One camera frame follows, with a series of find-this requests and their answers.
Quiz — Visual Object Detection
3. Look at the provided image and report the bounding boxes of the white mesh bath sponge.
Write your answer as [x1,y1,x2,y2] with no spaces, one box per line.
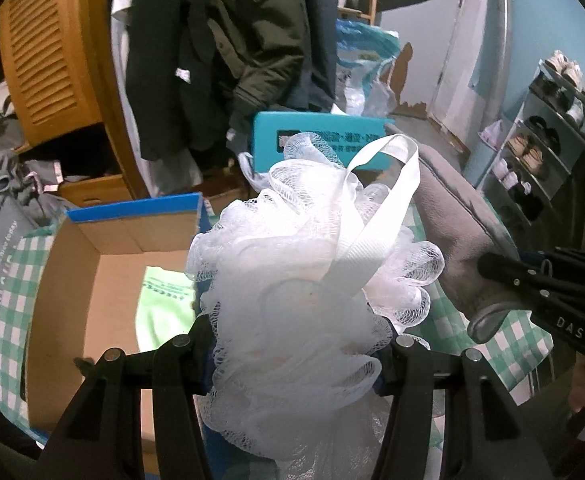
[186,133,421,479]

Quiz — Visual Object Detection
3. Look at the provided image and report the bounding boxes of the grey plush slipper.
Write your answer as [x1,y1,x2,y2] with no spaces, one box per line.
[393,144,524,344]

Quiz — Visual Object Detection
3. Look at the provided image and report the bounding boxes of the light green cloth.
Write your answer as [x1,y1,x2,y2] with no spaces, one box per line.
[135,266,196,352]

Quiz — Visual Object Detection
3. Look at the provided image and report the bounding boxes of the green checked tablecloth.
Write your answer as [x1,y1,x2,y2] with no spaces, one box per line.
[0,199,556,480]

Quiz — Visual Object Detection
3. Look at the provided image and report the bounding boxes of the cardboard box blue rim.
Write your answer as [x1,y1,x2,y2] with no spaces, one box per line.
[24,194,210,479]

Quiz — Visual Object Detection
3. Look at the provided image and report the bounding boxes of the grey shoe rack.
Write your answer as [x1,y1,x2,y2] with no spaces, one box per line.
[478,50,585,226]

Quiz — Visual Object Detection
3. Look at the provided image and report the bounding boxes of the white plastic bag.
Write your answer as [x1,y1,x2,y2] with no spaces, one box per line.
[226,128,272,194]

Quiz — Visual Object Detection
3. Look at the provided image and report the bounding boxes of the teal rectangular box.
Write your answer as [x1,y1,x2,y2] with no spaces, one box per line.
[249,112,387,188]

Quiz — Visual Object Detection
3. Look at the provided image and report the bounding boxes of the grey clothes pile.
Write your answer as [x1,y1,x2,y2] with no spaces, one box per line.
[0,150,76,226]

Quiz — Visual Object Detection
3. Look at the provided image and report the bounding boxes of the black hanging coat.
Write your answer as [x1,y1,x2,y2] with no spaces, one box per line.
[125,0,232,171]

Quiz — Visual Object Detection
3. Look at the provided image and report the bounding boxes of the wooden louvered wardrobe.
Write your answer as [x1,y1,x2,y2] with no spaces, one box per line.
[0,0,148,206]

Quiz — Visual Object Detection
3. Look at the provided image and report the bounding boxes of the blue plastic bags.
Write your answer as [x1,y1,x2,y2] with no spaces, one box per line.
[335,18,401,118]

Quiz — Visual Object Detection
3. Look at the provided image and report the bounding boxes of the dark green hanging jacket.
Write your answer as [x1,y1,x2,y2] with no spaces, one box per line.
[208,0,338,133]

